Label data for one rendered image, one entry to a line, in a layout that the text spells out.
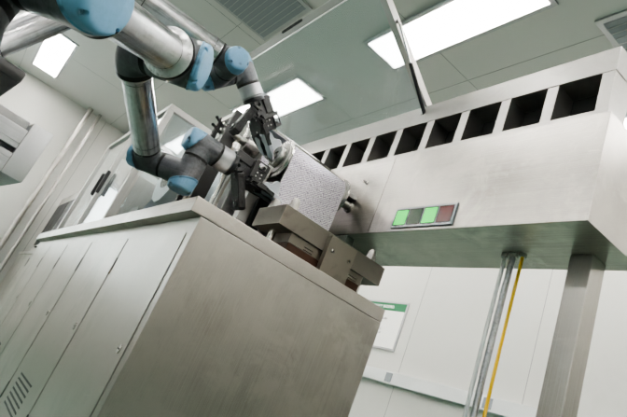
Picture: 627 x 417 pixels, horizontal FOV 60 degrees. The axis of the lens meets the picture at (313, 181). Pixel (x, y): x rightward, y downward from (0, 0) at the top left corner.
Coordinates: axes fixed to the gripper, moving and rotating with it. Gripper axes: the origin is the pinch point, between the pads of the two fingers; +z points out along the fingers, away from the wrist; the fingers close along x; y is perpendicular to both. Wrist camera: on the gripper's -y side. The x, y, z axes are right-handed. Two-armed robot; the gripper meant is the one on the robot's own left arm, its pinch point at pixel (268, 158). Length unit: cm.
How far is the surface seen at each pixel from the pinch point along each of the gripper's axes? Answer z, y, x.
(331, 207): 22.9, 13.1, -6.7
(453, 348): 193, 190, 146
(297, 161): 4.3, 5.9, -6.7
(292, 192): 13.1, 0.3, -6.8
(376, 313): 52, -2, -32
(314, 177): 11.4, 10.5, -6.7
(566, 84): 7, 51, -76
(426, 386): 211, 161, 157
